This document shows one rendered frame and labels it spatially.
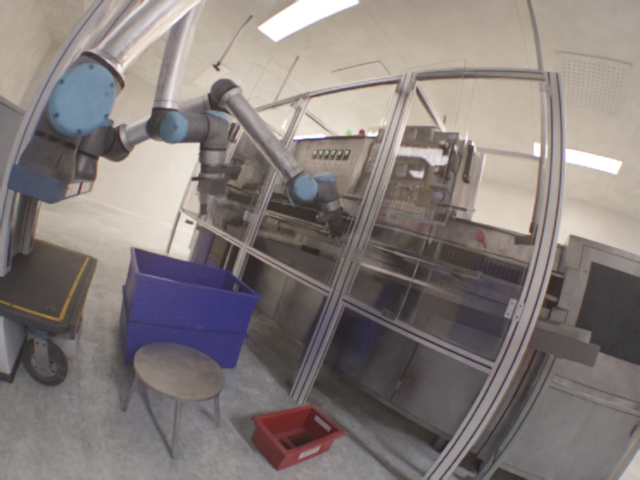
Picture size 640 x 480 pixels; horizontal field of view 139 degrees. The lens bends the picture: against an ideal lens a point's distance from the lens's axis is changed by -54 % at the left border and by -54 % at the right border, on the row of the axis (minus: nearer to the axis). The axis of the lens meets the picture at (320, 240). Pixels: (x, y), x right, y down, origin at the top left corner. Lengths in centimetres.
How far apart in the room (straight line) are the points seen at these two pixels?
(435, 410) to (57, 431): 146
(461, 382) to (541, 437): 49
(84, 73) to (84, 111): 8
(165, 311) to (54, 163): 71
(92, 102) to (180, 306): 84
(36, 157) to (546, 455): 198
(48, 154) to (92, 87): 24
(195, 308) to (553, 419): 161
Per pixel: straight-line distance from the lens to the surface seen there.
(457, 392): 132
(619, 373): 138
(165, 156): 609
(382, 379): 143
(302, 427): 122
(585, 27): 235
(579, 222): 458
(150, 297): 111
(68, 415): 102
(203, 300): 117
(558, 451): 142
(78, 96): 61
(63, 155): 80
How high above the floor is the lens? 76
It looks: 1 degrees up
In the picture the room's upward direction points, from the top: 20 degrees clockwise
